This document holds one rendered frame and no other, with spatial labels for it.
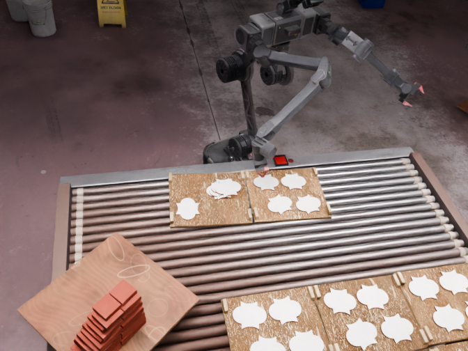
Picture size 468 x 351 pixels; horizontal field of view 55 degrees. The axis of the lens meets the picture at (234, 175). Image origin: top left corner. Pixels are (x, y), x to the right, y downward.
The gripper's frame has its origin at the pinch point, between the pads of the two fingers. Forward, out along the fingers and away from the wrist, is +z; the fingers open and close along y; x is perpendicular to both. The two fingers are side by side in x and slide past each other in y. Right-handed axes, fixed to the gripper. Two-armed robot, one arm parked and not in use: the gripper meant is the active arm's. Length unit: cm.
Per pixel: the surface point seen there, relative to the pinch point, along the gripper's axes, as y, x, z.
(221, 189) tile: -4.0, 22.4, 3.9
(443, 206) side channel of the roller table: -24, -94, 34
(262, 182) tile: 1.4, -0.2, 11.2
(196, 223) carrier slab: -22.5, 37.7, 4.7
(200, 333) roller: -77, 43, 8
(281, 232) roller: -30.4, -2.6, 15.8
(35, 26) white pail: 318, 183, 43
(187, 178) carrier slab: 8.0, 38.9, 3.2
